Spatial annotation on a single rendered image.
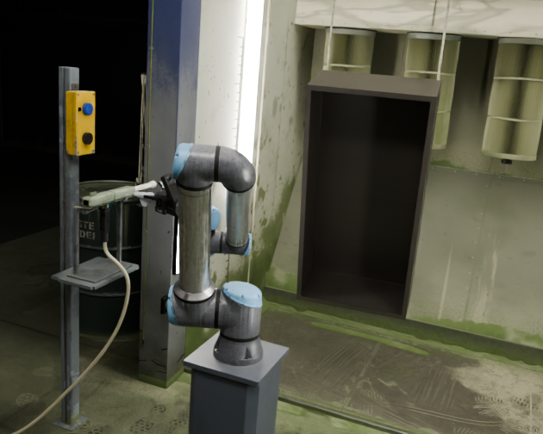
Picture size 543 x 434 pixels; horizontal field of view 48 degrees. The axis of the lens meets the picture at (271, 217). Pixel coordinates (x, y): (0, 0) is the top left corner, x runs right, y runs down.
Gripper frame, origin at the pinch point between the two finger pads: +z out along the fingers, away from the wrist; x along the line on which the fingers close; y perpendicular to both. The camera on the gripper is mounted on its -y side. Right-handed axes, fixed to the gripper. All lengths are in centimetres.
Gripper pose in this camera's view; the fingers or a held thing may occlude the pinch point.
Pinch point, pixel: (145, 186)
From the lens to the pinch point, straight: 256.2
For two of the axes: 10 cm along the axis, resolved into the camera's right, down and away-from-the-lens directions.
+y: -0.8, 8.8, 4.7
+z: -8.3, -3.2, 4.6
